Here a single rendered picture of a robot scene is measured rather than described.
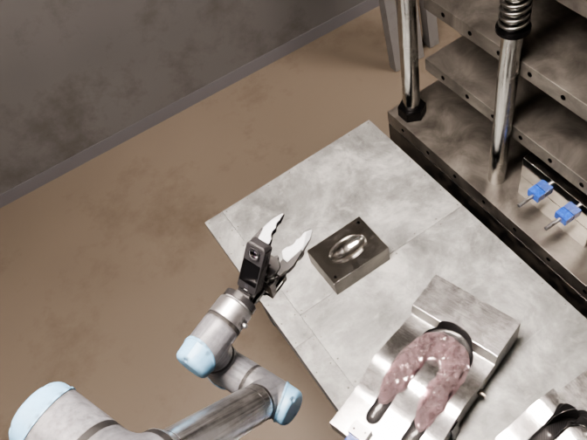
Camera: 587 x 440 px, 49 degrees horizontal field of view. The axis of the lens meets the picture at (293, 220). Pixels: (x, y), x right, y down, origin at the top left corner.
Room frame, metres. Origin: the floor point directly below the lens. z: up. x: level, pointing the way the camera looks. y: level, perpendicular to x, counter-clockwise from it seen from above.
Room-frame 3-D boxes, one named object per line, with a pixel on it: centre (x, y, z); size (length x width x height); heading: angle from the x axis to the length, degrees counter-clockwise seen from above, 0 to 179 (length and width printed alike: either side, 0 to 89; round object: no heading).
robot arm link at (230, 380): (0.58, 0.22, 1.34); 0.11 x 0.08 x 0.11; 40
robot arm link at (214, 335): (0.59, 0.23, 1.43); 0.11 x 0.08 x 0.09; 130
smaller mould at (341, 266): (1.05, -0.13, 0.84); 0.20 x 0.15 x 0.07; 108
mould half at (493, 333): (0.61, -0.20, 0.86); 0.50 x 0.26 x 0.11; 125
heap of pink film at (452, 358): (0.60, -0.20, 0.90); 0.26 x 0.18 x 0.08; 125
